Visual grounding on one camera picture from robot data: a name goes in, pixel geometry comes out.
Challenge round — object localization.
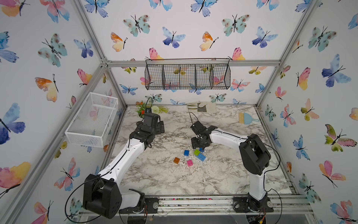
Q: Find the folded beige cloth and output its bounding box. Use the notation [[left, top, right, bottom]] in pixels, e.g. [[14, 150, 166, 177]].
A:
[[186, 101, 217, 113]]

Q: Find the long blue lego brick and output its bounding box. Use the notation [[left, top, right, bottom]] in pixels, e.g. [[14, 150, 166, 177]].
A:
[[196, 153, 206, 162]]

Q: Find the green lego brick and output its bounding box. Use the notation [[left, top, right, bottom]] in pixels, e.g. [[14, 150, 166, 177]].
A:
[[194, 149, 200, 156]]

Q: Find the orange lego brick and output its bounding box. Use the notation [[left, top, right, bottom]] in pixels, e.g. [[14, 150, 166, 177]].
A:
[[173, 157, 180, 164]]

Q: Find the pink lego brick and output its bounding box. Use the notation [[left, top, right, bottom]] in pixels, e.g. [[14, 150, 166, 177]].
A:
[[187, 160, 194, 167]]

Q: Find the light blue hand brush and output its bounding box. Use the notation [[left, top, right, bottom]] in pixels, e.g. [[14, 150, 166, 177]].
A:
[[239, 113, 260, 125]]

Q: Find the potted flower plant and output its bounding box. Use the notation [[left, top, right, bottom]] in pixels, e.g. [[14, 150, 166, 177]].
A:
[[136, 101, 169, 118]]

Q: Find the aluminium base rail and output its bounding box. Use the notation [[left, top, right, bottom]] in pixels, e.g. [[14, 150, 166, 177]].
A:
[[78, 194, 314, 216]]

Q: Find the black wire wall basket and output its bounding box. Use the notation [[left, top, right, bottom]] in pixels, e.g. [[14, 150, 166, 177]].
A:
[[141, 58, 231, 91]]

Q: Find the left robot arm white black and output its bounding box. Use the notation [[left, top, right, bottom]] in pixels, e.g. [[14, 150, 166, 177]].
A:
[[83, 113, 165, 218]]

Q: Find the white mesh wall basket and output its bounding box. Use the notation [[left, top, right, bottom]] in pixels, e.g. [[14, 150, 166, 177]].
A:
[[65, 92, 118, 147]]

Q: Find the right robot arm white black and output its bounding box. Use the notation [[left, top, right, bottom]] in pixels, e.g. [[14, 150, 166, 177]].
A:
[[190, 121, 274, 213]]

